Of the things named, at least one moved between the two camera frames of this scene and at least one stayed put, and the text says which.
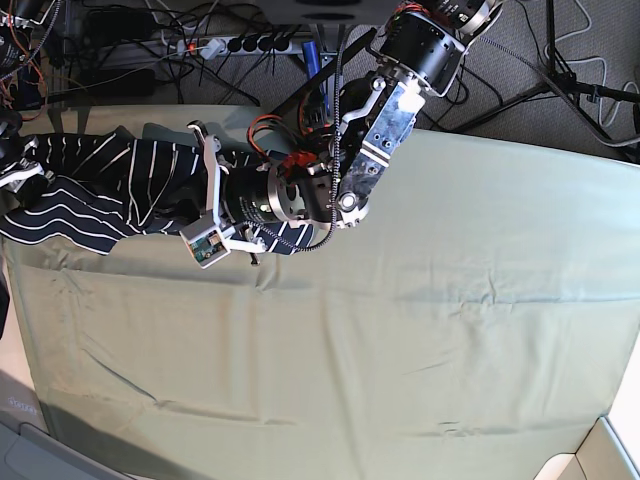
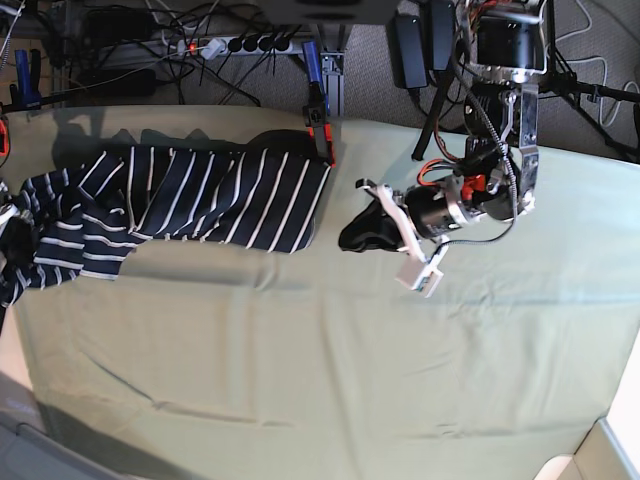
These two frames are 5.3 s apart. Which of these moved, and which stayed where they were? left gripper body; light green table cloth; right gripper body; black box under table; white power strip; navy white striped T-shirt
Moved: navy white striped T-shirt; right gripper body; left gripper body
Stayed: white power strip; black box under table; light green table cloth
